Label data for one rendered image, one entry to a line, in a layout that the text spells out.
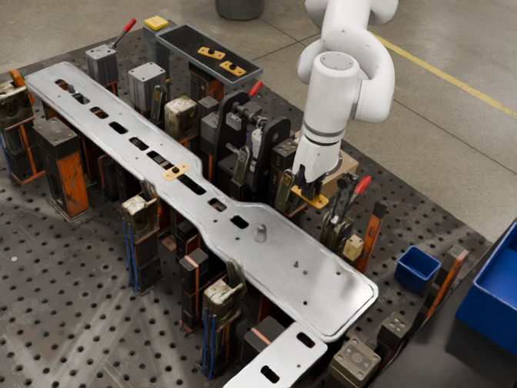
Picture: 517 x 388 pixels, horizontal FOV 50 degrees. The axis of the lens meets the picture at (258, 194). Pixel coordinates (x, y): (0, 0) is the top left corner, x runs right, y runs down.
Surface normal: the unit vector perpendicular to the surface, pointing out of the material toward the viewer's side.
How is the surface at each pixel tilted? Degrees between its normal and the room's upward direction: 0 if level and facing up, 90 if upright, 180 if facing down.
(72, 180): 90
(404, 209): 0
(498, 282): 0
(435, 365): 0
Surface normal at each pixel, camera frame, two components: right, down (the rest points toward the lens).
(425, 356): 0.08, -0.71
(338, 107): -0.10, 0.68
